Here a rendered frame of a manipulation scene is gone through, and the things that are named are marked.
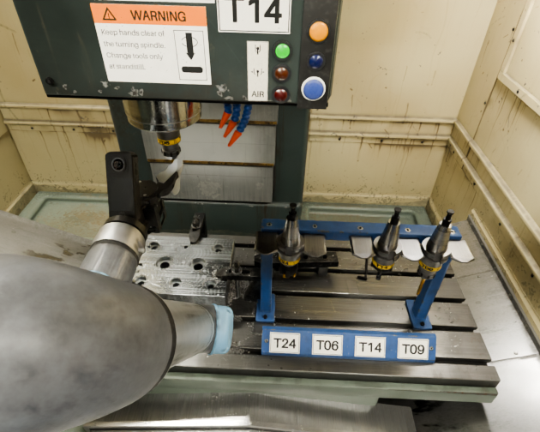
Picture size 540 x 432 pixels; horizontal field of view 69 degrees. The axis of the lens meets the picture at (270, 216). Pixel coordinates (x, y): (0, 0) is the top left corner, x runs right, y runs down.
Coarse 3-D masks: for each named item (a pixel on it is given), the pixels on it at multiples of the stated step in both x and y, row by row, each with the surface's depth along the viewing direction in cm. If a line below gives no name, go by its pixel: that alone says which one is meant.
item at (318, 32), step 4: (316, 24) 52; (320, 24) 52; (324, 24) 52; (312, 28) 53; (316, 28) 53; (320, 28) 53; (324, 28) 53; (312, 32) 53; (316, 32) 53; (320, 32) 53; (324, 32) 53; (312, 36) 53; (316, 36) 53; (320, 36) 53; (324, 36) 53; (316, 40) 54; (320, 40) 54
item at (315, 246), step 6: (306, 234) 92; (312, 234) 92; (318, 234) 92; (306, 240) 91; (312, 240) 91; (318, 240) 91; (324, 240) 91; (306, 246) 89; (312, 246) 89; (318, 246) 89; (324, 246) 89; (306, 252) 88; (312, 252) 88; (318, 252) 88; (324, 252) 88
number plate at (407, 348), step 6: (402, 342) 101; (408, 342) 101; (414, 342) 101; (420, 342) 101; (426, 342) 101; (402, 348) 101; (408, 348) 101; (414, 348) 101; (420, 348) 101; (426, 348) 101; (402, 354) 101; (408, 354) 101; (414, 354) 101; (420, 354) 101; (426, 354) 101
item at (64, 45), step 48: (48, 0) 52; (96, 0) 52; (48, 48) 57; (96, 48) 56; (240, 48) 55; (336, 48) 56; (48, 96) 62; (96, 96) 61; (144, 96) 60; (192, 96) 60; (240, 96) 60
